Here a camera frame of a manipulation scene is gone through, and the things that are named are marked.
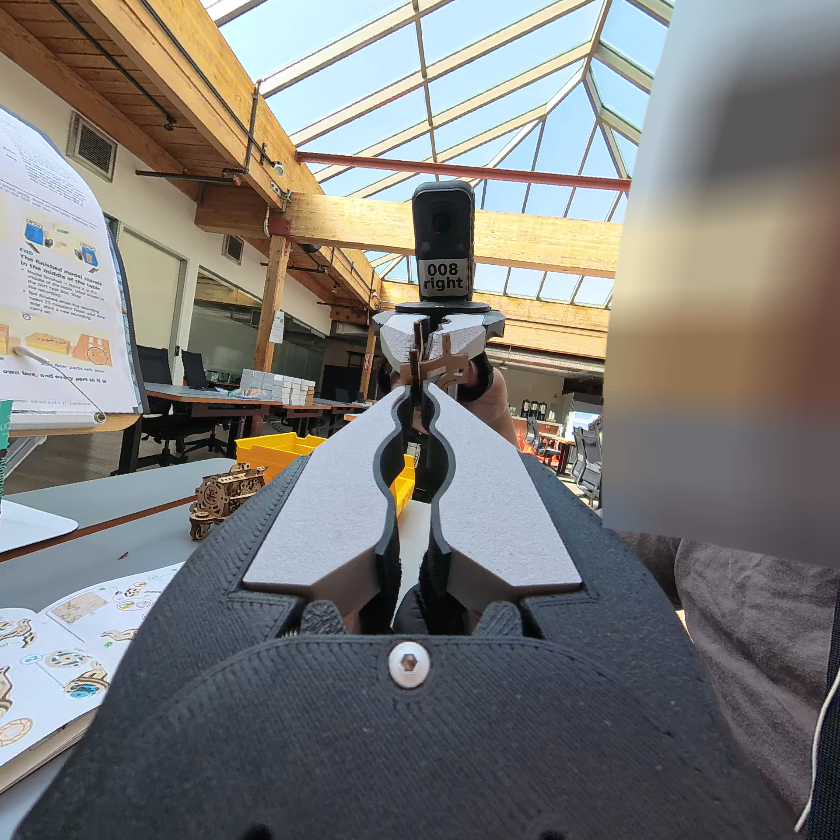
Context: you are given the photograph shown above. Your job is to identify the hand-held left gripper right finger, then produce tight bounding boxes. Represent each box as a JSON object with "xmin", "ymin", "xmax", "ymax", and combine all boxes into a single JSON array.
[{"xmin": 420, "ymin": 382, "xmax": 585, "ymax": 636}]

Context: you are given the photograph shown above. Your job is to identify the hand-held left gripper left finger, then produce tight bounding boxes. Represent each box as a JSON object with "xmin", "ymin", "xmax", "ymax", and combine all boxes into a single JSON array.
[{"xmin": 241, "ymin": 386, "xmax": 414, "ymax": 636}]

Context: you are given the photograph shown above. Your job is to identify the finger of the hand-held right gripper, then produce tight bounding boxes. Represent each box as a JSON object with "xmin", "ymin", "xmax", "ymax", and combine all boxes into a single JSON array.
[
  {"xmin": 430, "ymin": 315, "xmax": 491, "ymax": 361},
  {"xmin": 378, "ymin": 315, "xmax": 427, "ymax": 383}
]

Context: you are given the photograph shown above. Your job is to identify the thin wooden part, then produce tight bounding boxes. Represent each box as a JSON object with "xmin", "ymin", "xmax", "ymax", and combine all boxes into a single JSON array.
[{"xmin": 408, "ymin": 348, "xmax": 426, "ymax": 437}]

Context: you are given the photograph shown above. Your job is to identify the pale cross-shaped wooden part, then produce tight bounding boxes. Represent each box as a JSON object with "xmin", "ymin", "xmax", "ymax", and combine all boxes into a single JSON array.
[{"xmin": 402, "ymin": 331, "xmax": 471, "ymax": 403}]

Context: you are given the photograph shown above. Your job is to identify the assembled wooden model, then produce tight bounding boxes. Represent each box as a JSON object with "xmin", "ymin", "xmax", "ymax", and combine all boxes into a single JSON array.
[{"xmin": 189, "ymin": 461, "xmax": 269, "ymax": 542}]

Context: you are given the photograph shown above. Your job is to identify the person's right hand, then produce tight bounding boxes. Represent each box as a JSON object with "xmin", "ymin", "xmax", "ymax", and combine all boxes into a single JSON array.
[{"xmin": 459, "ymin": 367, "xmax": 521, "ymax": 450}]

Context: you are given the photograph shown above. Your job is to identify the red steel beam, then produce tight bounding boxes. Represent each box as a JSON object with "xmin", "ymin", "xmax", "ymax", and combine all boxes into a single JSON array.
[{"xmin": 297, "ymin": 151, "xmax": 632, "ymax": 193}]

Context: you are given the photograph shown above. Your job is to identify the yellow plastic bin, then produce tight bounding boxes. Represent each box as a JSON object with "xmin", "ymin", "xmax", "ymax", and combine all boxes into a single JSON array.
[
  {"xmin": 235, "ymin": 432, "xmax": 416, "ymax": 500},
  {"xmin": 239, "ymin": 456, "xmax": 416, "ymax": 521}
]

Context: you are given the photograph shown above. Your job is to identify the stack of small white boxes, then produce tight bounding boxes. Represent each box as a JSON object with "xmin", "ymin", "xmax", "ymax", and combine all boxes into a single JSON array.
[{"xmin": 239, "ymin": 369, "xmax": 317, "ymax": 406}]

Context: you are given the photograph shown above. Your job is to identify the long office desk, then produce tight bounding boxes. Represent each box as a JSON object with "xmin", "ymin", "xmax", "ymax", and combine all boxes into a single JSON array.
[{"xmin": 141, "ymin": 382, "xmax": 368, "ymax": 424}]

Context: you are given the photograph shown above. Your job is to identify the illustrated instruction booklet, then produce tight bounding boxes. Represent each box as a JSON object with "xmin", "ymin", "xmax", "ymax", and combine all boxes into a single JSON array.
[{"xmin": 0, "ymin": 561, "xmax": 188, "ymax": 795}]

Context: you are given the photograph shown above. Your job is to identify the white stand base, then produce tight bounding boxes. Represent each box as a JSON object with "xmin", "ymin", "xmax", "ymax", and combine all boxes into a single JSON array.
[{"xmin": 0, "ymin": 499, "xmax": 80, "ymax": 555}]

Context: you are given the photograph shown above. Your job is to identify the wooden instruction board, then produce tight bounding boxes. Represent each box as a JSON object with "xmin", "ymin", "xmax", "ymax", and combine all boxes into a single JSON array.
[{"xmin": 0, "ymin": 105, "xmax": 145, "ymax": 437}]

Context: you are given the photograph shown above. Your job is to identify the black shoulder strap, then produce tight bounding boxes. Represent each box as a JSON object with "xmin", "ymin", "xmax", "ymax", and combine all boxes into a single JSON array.
[{"xmin": 822, "ymin": 600, "xmax": 840, "ymax": 729}]

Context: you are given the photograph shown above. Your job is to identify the wall air vent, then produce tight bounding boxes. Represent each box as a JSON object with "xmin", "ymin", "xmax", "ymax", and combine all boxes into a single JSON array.
[{"xmin": 67, "ymin": 112, "xmax": 119, "ymax": 182}]

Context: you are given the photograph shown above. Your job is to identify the thin white cable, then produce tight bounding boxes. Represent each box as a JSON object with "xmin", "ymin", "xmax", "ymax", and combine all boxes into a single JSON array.
[{"xmin": 794, "ymin": 663, "xmax": 840, "ymax": 836}]

